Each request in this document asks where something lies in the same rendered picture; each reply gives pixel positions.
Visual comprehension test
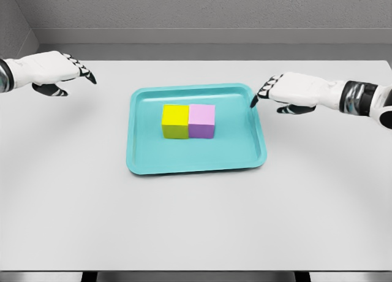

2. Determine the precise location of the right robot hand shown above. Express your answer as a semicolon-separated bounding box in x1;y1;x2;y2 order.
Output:
249;72;326;115

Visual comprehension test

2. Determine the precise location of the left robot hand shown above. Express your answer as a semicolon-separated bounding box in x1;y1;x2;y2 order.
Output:
26;50;97;97

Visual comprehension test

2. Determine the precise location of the pink cube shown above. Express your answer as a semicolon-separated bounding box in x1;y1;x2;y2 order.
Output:
187;104;216;139

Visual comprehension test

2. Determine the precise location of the teal rectangular tray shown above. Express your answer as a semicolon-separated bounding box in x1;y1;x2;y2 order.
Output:
126;83;267;176

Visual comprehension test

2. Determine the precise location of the yellow cube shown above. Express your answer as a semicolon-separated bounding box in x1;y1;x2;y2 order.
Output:
161;104;190;140

